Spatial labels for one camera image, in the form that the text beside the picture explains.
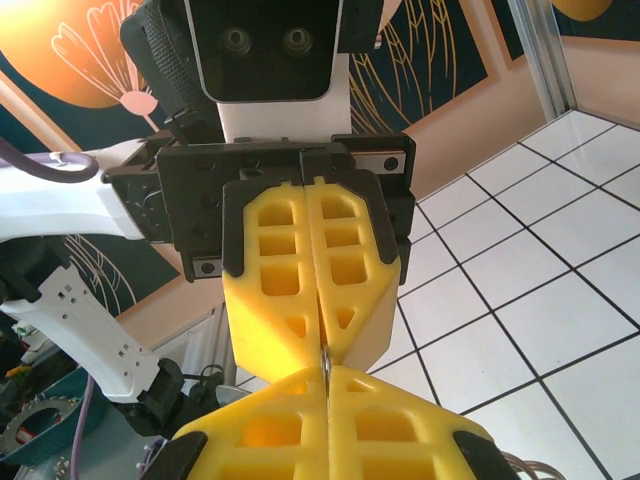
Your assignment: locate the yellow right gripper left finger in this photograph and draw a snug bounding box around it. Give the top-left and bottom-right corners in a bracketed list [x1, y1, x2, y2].
[142, 368, 331, 480]

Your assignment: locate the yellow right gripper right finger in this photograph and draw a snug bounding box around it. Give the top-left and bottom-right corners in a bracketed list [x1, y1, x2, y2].
[327, 368, 521, 480]

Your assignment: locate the teal plastic bin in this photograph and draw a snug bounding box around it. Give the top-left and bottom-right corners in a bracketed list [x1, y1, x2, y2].
[0, 367, 109, 466]

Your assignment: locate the metal toothed sprocket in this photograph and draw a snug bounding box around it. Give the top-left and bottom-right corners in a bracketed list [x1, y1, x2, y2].
[7, 394, 69, 454]

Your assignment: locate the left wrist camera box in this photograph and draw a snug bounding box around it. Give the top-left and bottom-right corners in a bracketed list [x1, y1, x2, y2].
[183, 0, 351, 146]

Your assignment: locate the aluminium corner post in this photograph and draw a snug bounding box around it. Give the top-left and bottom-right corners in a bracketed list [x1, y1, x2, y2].
[509, 0, 584, 119]

